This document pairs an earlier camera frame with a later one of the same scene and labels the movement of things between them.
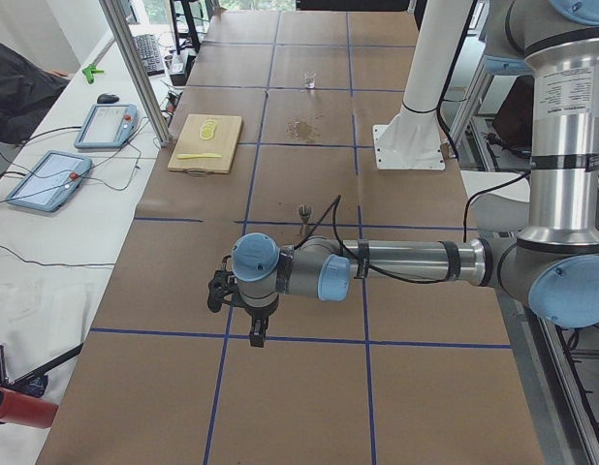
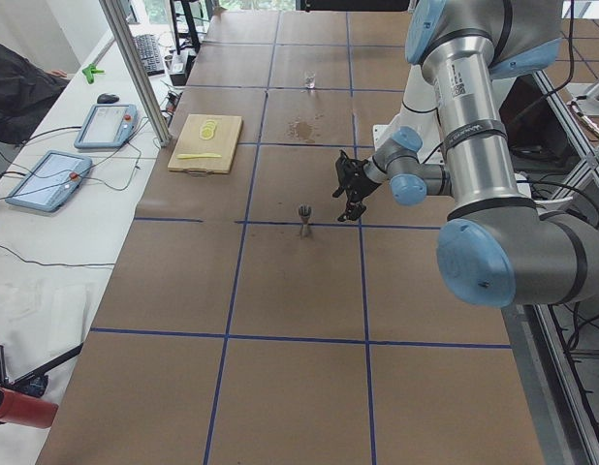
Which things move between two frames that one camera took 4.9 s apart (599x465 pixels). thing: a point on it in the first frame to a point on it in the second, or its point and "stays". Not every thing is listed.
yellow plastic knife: (198, 155) stays
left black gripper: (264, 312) to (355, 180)
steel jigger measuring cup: (305, 211) stays
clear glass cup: (309, 77) stays
